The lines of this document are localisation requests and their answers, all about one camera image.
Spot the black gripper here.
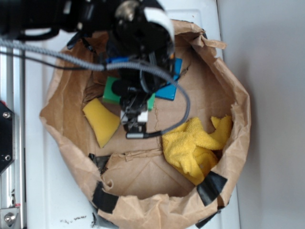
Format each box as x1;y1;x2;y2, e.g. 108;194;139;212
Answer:
106;0;175;95

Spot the green wooden block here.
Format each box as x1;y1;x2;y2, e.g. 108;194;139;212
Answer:
102;76;155;112

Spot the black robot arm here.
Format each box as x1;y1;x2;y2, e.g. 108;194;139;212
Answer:
0;0;175;94

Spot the blue wooden block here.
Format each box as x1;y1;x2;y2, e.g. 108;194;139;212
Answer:
154;58;183;102

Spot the yellow sponge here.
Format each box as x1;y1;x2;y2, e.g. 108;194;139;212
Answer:
83;98;120;148

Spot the yellow microfiber cloth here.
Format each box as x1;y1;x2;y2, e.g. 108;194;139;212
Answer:
162;115;233;186

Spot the brown paper bag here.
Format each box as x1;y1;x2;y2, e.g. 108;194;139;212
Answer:
40;20;251;229

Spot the black cable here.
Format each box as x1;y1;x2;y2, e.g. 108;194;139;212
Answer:
0;51;96;71

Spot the aluminium frame rail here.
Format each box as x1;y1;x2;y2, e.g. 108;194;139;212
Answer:
0;47;27;229

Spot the grey braided cable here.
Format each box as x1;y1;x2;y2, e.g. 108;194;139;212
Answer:
0;38;191;140

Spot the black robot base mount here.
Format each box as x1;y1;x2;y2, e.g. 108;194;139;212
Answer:
0;100;15;175

